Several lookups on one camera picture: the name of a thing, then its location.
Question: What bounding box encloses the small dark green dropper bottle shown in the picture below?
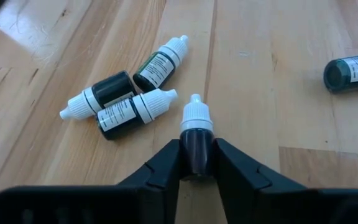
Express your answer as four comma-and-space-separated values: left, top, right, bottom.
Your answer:
323, 53, 358, 93

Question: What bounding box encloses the small black dropper bottle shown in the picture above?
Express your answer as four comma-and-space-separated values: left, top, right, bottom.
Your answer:
95, 88, 178, 141
59, 70, 139, 121
178, 93, 214, 182

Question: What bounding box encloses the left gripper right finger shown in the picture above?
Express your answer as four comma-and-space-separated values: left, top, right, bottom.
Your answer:
214, 138, 307, 224

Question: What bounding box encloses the small green-label dropper bottle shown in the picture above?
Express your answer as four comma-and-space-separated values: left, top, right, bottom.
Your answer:
132, 34, 189, 93

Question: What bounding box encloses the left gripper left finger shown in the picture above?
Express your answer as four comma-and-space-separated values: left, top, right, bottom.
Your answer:
116, 139, 182, 224

